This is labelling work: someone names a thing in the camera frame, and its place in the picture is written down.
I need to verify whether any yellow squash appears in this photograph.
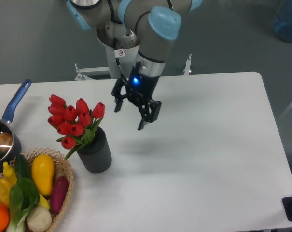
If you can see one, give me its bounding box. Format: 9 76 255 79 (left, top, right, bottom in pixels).
31 154 55 197

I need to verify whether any small yellow gourd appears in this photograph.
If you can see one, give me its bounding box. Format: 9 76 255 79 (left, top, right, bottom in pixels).
3 162 17 185

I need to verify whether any brown bread roll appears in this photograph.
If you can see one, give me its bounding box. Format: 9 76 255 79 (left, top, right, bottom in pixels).
0 132 13 153

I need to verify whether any dark grey ribbed vase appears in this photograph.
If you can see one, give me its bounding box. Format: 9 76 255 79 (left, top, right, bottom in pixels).
77 127 112 174

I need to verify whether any green bok choy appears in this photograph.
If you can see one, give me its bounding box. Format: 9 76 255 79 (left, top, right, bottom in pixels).
5 177 40 232

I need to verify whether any red tulip bouquet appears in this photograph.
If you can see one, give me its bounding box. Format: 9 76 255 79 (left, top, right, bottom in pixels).
47 94 105 159

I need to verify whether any blue handled saucepan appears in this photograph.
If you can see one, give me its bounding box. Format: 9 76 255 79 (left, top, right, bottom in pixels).
0 79 32 173

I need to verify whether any blue transparent container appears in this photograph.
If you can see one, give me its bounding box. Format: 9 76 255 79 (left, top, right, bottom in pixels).
271 0 292 43

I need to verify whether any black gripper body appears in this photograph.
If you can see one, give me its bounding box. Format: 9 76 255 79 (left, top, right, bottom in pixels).
125 65 159 106

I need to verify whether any yellow banana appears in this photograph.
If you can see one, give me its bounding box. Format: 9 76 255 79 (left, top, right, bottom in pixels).
38 194 51 210

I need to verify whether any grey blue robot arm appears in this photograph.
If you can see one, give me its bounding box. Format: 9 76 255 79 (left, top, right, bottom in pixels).
66 0 201 129

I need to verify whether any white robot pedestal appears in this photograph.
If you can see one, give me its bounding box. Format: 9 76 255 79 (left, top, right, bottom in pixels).
74 19 194 81

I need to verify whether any green cucumber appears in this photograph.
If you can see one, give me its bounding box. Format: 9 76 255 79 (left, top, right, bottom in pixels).
14 154 32 180

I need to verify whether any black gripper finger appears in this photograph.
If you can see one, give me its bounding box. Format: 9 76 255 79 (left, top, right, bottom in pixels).
137 99 162 130
111 77 128 113

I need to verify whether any yellow bell pepper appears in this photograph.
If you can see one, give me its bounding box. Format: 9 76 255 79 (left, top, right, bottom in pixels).
0 178 13 207

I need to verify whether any white garlic bulb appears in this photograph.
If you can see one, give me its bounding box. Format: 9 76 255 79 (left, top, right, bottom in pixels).
26 206 52 232

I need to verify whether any purple eggplant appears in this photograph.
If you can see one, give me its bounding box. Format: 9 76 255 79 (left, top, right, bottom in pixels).
50 176 69 214

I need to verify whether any woven wicker basket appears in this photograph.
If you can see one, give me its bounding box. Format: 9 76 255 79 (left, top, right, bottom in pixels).
0 147 74 232

